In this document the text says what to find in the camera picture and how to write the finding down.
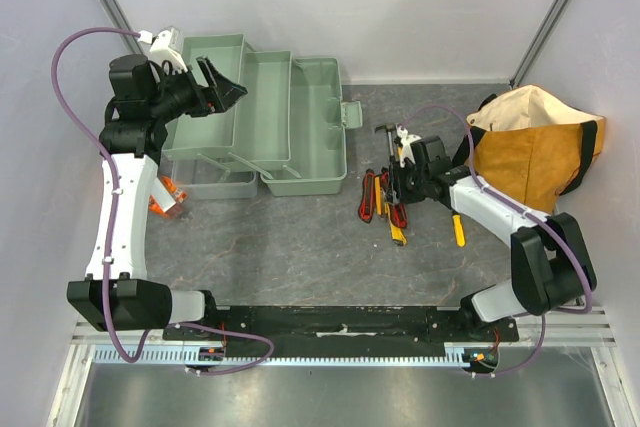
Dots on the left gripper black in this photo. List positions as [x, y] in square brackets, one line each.
[219, 93]

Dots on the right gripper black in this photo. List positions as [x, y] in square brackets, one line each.
[395, 186]

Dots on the yellow black utility knife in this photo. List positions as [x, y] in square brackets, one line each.
[380, 197]
[397, 235]

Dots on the green translucent tool box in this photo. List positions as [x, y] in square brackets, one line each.
[288, 132]

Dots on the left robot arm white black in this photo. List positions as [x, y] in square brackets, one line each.
[115, 294]

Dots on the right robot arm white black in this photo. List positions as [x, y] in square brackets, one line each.
[549, 261]

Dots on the orange screw box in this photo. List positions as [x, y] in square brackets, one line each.
[179, 195]

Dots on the mustard canvas tote bag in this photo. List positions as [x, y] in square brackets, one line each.
[531, 146]

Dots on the clear plastic screw box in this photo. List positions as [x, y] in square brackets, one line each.
[161, 200]

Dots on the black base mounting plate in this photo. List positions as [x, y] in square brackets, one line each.
[360, 330]

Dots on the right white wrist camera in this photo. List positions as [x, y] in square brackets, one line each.
[406, 142]

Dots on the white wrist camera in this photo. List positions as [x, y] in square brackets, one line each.
[406, 142]
[166, 45]

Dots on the hammer black handle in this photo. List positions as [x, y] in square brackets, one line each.
[389, 130]

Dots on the yellow handle screwdriver lower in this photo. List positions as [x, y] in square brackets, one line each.
[458, 228]

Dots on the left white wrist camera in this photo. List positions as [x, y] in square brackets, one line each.
[166, 45]

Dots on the aluminium rail frame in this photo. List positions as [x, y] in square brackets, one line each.
[232, 339]

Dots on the blue grey cable duct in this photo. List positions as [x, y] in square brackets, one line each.
[194, 356]

